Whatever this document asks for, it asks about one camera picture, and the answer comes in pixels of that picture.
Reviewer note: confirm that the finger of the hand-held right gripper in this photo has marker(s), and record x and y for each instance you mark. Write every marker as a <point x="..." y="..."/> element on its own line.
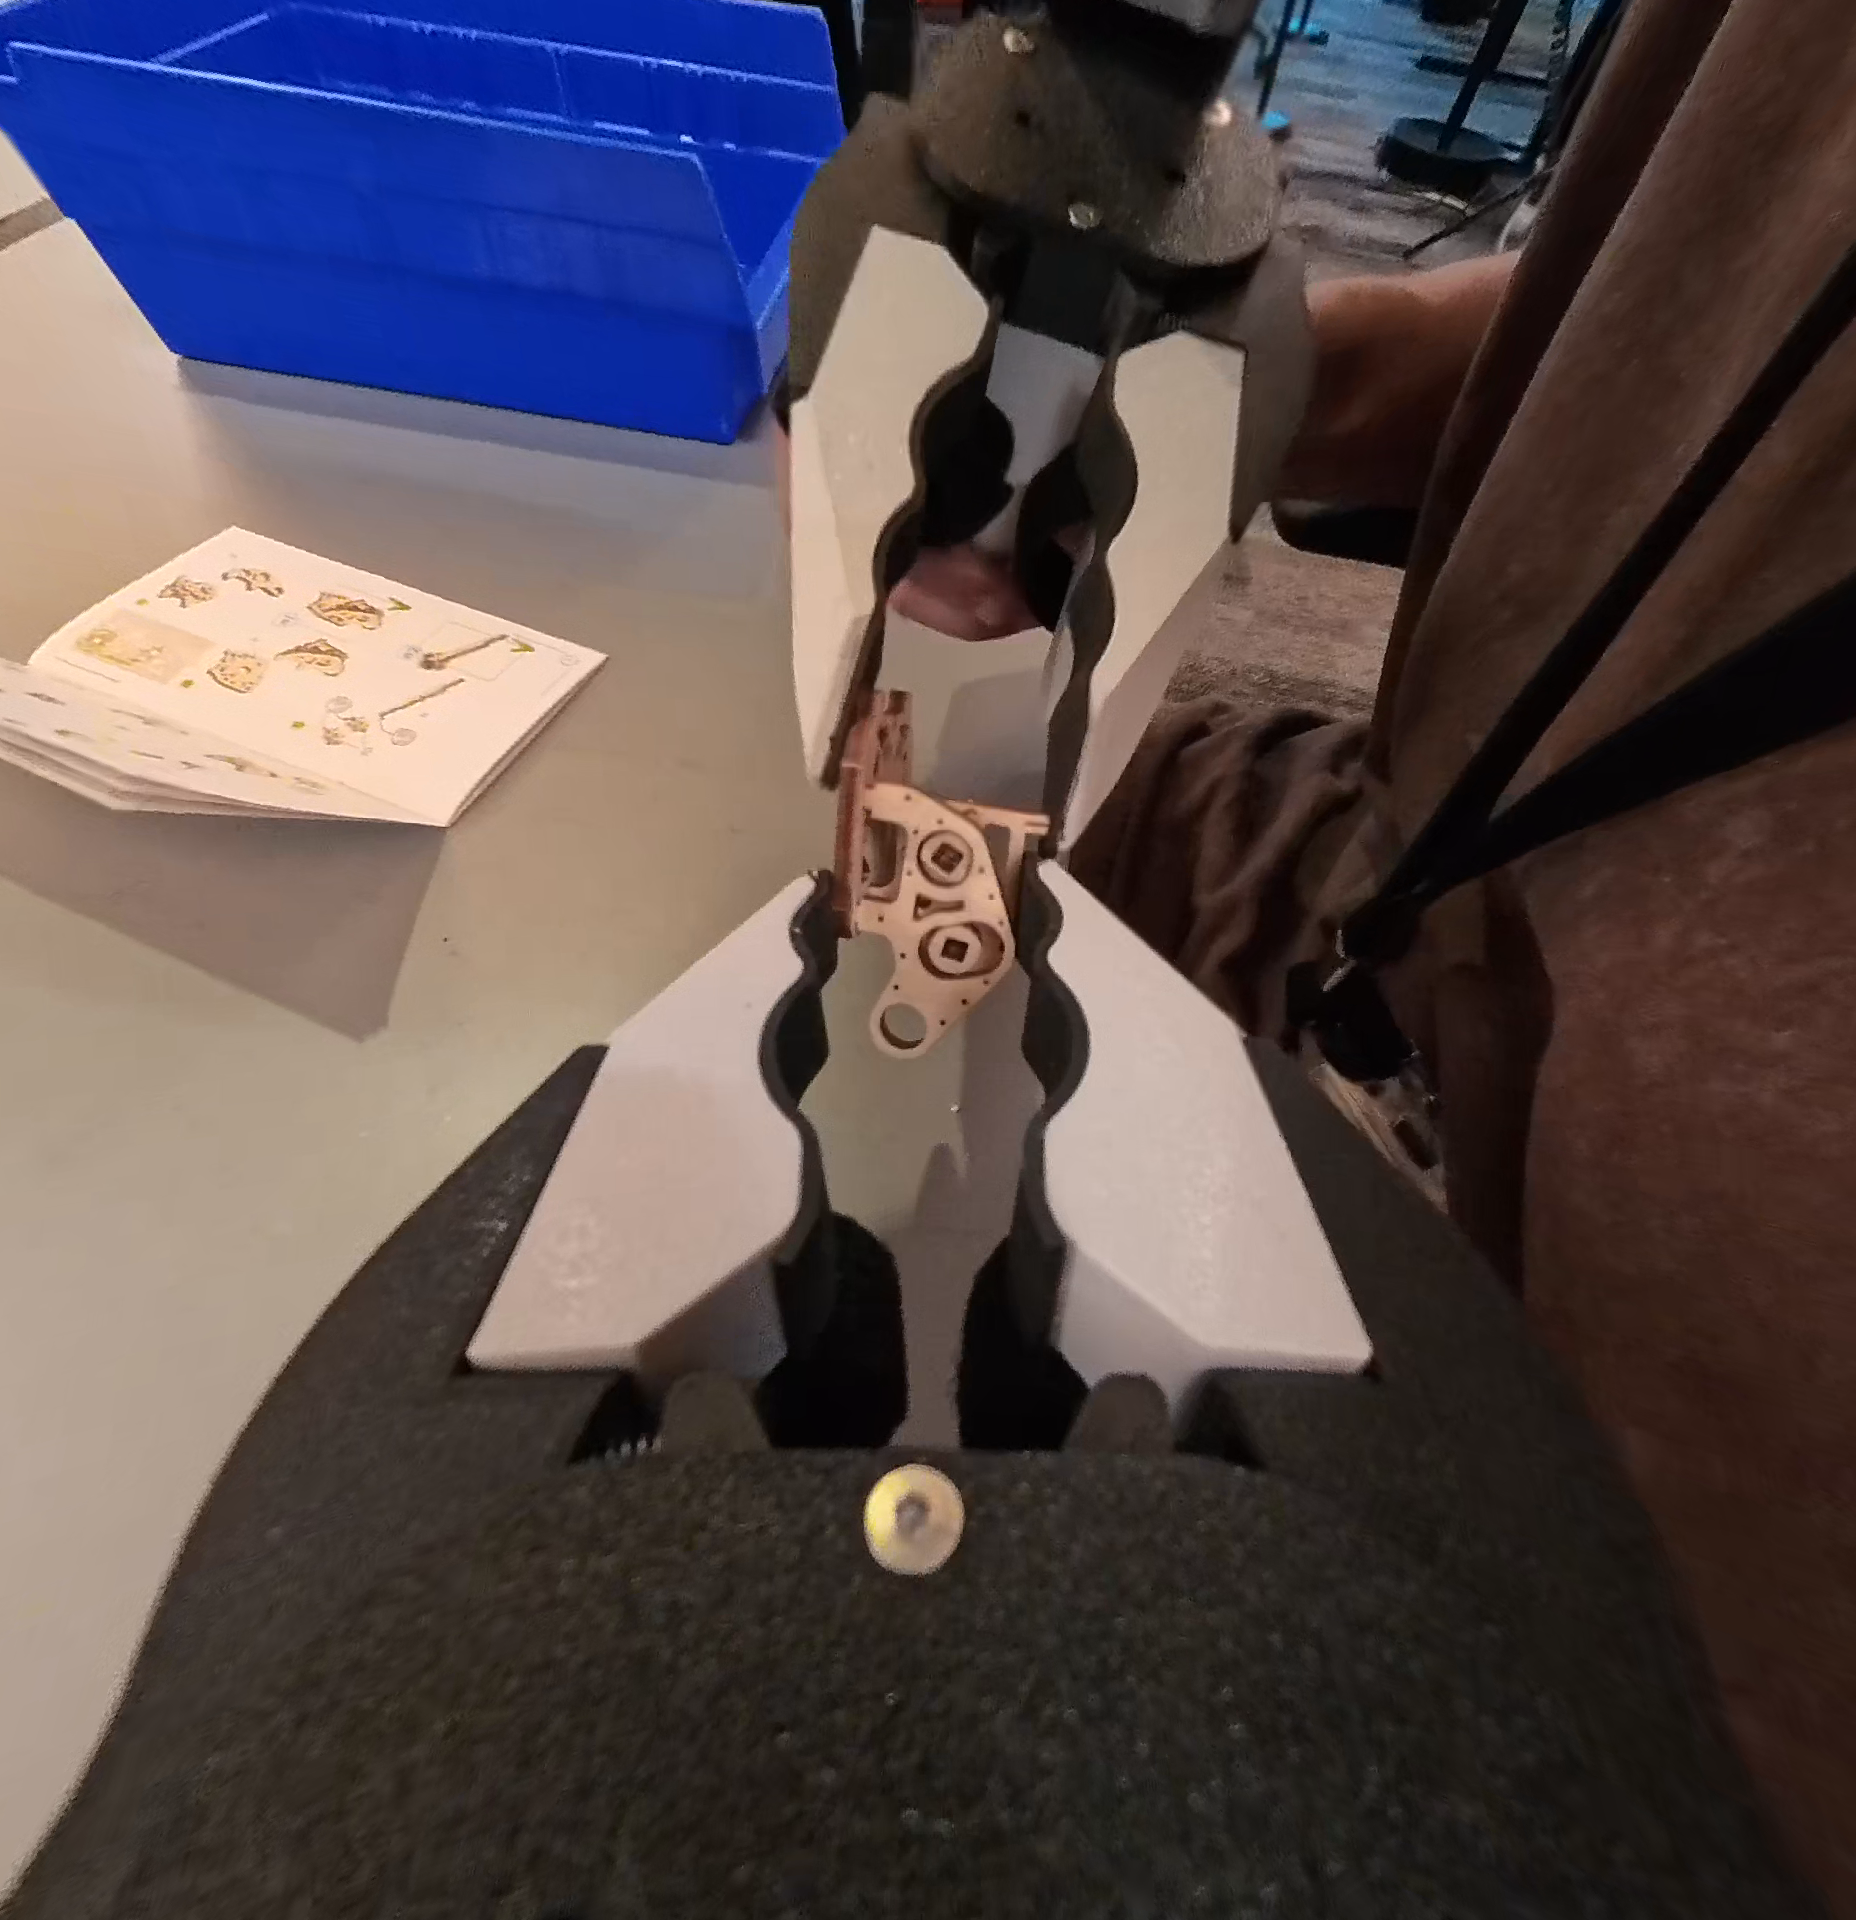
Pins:
<point x="847" y="451"/>
<point x="1168" y="495"/>

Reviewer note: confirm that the brown wooden model part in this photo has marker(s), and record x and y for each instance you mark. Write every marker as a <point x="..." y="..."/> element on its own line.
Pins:
<point x="869" y="743"/>

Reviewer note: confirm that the person's right forearm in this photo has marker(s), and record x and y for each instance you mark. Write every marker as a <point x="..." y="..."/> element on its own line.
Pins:
<point x="1378" y="391"/>

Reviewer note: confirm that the light wooden model plate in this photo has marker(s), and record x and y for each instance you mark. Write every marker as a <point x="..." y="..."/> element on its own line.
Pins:
<point x="929" y="983"/>

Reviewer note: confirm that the person's brown garment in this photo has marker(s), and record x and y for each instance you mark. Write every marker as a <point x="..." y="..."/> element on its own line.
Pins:
<point x="1693" y="1275"/>

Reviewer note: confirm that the blue plastic bin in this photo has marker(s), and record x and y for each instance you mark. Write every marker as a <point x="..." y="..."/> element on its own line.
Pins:
<point x="418" y="254"/>

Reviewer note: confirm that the black round stand base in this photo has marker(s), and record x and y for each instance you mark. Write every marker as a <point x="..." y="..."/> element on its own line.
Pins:
<point x="1446" y="147"/>

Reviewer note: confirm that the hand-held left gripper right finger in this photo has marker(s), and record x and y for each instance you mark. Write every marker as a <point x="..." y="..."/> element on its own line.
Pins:
<point x="1191" y="1201"/>

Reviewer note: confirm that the person's right hand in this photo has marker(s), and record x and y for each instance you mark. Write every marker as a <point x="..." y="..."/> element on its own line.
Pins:
<point x="973" y="593"/>

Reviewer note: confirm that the black chair armrest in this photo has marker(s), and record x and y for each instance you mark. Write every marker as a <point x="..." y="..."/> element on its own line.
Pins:
<point x="1341" y="536"/>

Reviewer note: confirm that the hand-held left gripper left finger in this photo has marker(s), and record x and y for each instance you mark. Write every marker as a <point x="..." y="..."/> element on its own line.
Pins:
<point x="651" y="1201"/>

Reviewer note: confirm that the paper instruction booklet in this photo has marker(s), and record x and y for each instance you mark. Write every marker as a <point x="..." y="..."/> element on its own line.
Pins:
<point x="329" y="705"/>

